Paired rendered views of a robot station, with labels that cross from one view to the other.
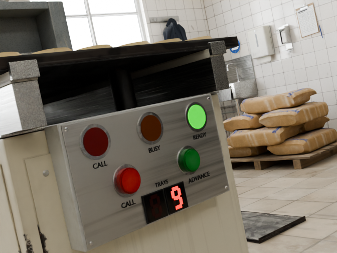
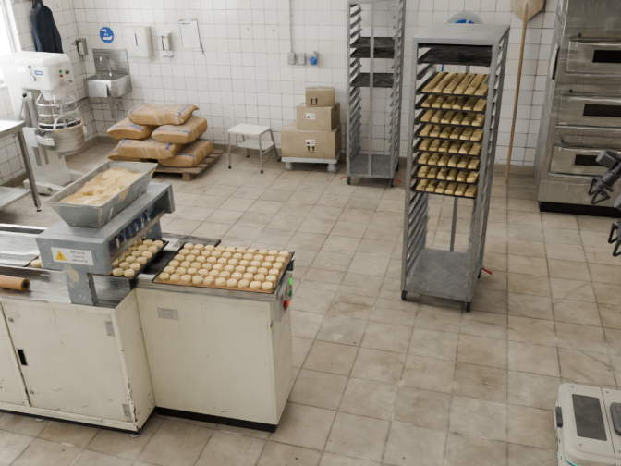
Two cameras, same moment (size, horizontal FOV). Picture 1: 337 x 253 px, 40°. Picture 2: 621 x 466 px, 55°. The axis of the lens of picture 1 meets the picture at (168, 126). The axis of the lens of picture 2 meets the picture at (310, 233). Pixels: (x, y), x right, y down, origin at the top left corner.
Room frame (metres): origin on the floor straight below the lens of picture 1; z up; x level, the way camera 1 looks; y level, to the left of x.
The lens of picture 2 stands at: (-1.57, 1.37, 2.36)
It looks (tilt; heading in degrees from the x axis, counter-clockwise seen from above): 26 degrees down; 325
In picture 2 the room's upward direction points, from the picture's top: 2 degrees counter-clockwise
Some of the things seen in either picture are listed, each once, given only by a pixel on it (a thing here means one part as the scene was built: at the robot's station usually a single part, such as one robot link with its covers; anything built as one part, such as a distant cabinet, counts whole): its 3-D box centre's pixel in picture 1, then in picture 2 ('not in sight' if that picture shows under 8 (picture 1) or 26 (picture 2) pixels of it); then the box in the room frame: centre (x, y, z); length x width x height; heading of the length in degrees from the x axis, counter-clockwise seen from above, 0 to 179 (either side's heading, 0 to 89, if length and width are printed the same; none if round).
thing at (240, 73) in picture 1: (236, 80); (111, 75); (5.71, -0.93, 0.93); 0.99 x 0.38 x 1.09; 38
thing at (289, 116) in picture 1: (295, 114); (181, 128); (4.58, -1.25, 0.47); 0.72 x 0.42 x 0.17; 133
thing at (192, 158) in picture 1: (188, 160); not in sight; (0.60, -0.02, 0.76); 0.03 x 0.02 x 0.03; 131
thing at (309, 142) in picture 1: (304, 141); (187, 152); (4.59, -1.29, 0.19); 0.72 x 0.42 x 0.15; 132
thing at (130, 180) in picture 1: (127, 180); not in sight; (0.53, 0.06, 0.76); 0.03 x 0.02 x 0.03; 131
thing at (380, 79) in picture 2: not in sight; (375, 79); (3.01, -2.71, 1.05); 0.60 x 0.40 x 0.01; 131
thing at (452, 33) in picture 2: not in sight; (452, 169); (0.98, -1.61, 0.93); 0.64 x 0.51 x 1.78; 122
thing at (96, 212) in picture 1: (149, 162); (283, 296); (0.58, 0.03, 0.77); 0.24 x 0.04 x 0.14; 131
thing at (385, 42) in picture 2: not in sight; (376, 42); (3.01, -2.71, 1.41); 0.60 x 0.40 x 0.01; 131
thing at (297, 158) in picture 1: (281, 155); (164, 162); (4.81, -1.09, 0.06); 1.20 x 0.80 x 0.11; 40
